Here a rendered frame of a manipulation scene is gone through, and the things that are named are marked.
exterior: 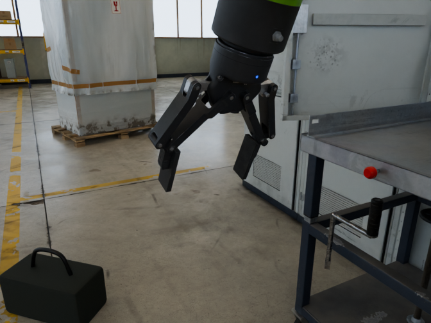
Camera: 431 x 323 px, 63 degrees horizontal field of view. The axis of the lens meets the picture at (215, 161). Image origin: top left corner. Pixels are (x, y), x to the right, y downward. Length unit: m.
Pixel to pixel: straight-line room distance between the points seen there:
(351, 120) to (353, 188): 0.75
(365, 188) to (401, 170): 0.98
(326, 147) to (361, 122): 0.26
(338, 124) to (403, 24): 0.54
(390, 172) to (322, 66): 0.64
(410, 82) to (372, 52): 0.23
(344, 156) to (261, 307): 0.90
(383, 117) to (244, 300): 1.00
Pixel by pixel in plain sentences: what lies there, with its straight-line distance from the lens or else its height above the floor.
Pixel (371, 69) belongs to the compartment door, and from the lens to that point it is 1.60.
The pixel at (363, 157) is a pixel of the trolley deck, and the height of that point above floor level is 0.84.
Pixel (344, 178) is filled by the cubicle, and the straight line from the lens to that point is 2.04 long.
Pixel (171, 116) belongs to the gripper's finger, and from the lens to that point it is 0.44.
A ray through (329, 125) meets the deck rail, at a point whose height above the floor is 0.87.
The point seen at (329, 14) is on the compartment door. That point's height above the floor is 1.24.
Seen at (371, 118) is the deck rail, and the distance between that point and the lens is 1.39.
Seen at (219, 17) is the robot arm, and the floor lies 1.16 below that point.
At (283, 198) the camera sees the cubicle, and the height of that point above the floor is 0.11.
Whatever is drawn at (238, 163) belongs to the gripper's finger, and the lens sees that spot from 0.57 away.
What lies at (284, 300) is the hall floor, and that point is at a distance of 1.79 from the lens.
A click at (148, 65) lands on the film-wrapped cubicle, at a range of 4.62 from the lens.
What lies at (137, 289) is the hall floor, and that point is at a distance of 1.85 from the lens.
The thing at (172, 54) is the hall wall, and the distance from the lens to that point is 12.37.
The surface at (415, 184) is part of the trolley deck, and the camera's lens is 0.96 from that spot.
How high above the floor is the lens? 1.14
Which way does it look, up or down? 19 degrees down
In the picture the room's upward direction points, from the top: straight up
